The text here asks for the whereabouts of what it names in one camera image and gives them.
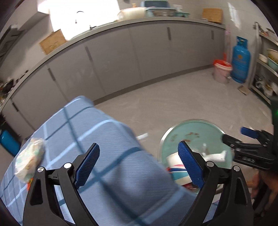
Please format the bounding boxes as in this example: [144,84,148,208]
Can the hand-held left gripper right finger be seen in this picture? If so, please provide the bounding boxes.
[178,141,254,226]

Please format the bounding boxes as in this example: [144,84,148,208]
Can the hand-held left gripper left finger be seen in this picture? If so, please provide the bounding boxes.
[23,142,100,226]

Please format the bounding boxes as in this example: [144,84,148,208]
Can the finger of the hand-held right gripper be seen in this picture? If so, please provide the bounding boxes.
[222,134,261,167]
[240,127,264,139]

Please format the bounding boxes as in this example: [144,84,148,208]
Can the white striped paper cup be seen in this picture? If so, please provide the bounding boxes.
[166,152,196,186]

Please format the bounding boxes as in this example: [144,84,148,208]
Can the red plastic bag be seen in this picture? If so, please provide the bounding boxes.
[182,183,199,193]

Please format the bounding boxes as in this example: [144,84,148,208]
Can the white tissue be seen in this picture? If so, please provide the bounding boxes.
[200,143,227,163]

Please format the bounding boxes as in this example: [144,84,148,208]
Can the trash bin with green liner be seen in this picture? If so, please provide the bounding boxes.
[160,119,235,196]

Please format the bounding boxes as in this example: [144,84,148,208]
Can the person's right hand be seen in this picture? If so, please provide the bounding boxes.
[250,172,278,209]

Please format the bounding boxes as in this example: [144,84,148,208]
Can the blue plaid tablecloth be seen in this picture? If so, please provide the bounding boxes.
[0,96,198,226]

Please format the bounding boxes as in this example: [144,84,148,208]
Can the crumpled clear plastic bag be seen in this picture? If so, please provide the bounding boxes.
[14,138,45,182]

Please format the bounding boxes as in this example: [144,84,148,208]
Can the metal storage shelf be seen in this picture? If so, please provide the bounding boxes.
[249,22,278,102]

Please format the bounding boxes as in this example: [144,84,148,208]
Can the pink plastic bucket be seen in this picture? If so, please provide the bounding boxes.
[213,59,233,84]

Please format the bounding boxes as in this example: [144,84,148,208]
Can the blue gas cylinder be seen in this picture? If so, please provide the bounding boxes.
[0,130,20,157]
[231,36,251,84]

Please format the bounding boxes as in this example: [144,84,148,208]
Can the green rimmed bowl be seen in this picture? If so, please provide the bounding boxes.
[266,49,278,68]

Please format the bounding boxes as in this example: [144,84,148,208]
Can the grey kitchen counter cabinets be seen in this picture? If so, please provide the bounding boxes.
[0,17,226,139]

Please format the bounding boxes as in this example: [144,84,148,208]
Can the cardboard box on counter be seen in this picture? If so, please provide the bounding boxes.
[39,29,67,55]

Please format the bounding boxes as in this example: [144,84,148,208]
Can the metal basin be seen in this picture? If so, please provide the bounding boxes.
[152,9,176,17]

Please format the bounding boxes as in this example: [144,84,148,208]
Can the light blue dish rack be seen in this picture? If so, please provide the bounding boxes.
[140,0,190,18]

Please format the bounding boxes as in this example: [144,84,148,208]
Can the black gooseneck faucet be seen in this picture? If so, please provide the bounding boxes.
[75,10,84,24]

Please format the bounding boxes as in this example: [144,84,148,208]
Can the white plastic basin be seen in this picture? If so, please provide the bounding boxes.
[117,7,147,21]

